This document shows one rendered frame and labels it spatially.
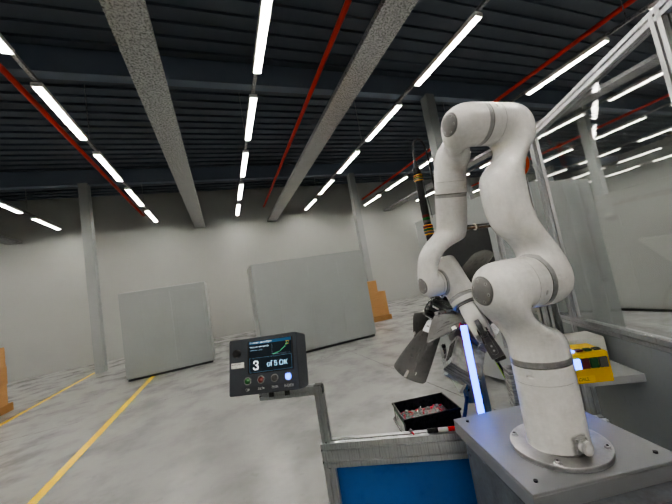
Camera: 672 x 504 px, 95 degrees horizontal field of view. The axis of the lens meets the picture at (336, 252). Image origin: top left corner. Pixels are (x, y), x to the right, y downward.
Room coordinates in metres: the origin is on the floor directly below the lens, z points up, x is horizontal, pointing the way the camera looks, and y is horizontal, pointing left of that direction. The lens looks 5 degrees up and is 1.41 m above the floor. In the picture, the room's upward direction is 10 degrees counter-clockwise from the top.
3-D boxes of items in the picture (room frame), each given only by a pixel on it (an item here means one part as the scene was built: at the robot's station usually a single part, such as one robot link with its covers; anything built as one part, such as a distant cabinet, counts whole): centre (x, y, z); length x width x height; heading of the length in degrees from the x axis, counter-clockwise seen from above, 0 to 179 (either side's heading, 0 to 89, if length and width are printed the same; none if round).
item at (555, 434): (0.73, -0.42, 1.06); 0.19 x 0.19 x 0.18
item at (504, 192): (0.73, -0.45, 1.52); 0.16 x 0.12 x 0.50; 106
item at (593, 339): (1.50, -1.04, 0.92); 0.17 x 0.16 x 0.11; 81
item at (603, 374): (1.01, -0.67, 1.02); 0.16 x 0.10 x 0.11; 81
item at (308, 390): (1.16, 0.24, 1.04); 0.24 x 0.03 x 0.03; 81
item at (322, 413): (1.14, 0.14, 0.96); 0.03 x 0.03 x 0.20; 81
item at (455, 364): (1.35, -0.46, 0.98); 0.20 x 0.16 x 0.20; 81
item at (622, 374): (1.43, -1.00, 0.85); 0.36 x 0.24 x 0.03; 171
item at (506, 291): (0.72, -0.39, 1.27); 0.19 x 0.12 x 0.24; 106
